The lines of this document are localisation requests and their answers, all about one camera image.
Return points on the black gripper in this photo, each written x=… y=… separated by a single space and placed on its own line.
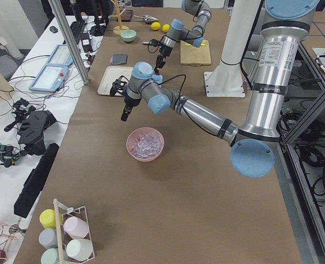
x=129 y=101
x=162 y=51

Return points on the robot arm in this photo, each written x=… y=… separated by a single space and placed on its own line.
x=285 y=25
x=202 y=14

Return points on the light blue plastic cup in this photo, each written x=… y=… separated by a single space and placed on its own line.
x=158 y=79

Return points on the metal ice scoop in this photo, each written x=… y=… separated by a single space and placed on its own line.
x=147 y=18

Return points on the pile of clear ice cubes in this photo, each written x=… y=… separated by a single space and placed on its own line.
x=147 y=145

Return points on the pink cup in rack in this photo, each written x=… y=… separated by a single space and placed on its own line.
x=76 y=228

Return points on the yellow cup in rack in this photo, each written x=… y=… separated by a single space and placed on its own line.
x=47 y=219

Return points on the white cup in rack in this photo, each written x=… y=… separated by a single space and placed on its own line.
x=79 y=249

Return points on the grey cup in rack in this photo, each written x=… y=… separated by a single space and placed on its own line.
x=48 y=238

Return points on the green cup in rack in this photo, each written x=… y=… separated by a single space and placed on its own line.
x=50 y=256

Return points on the wooden cutting board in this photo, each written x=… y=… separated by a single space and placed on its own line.
x=190 y=55

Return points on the whole yellow lemon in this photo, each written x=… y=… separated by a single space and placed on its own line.
x=165 y=28
x=155 y=26

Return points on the cream rabbit tray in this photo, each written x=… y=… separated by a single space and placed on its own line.
x=110 y=75

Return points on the grey folded cloth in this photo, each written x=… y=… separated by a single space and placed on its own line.
x=119 y=59

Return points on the mint green bowl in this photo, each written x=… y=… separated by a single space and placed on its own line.
x=128 y=35

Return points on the pink bowl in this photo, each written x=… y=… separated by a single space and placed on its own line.
x=134 y=135

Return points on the yellow plastic knife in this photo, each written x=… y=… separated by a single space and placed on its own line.
x=202 y=44

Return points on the wooden mug tree stand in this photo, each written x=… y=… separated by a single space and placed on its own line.
x=120 y=9

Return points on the robot teach pendant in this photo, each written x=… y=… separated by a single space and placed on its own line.
x=50 y=78

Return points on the black keyboard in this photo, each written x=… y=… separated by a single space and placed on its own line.
x=77 y=28

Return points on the black long box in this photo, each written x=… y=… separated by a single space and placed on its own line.
x=35 y=182

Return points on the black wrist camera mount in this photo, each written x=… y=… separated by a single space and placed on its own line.
x=119 y=86

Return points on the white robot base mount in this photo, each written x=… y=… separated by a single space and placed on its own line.
x=226 y=79

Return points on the aluminium frame post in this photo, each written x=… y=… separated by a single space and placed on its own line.
x=69 y=38

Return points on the white wire cup rack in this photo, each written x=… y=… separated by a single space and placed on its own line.
x=63 y=212

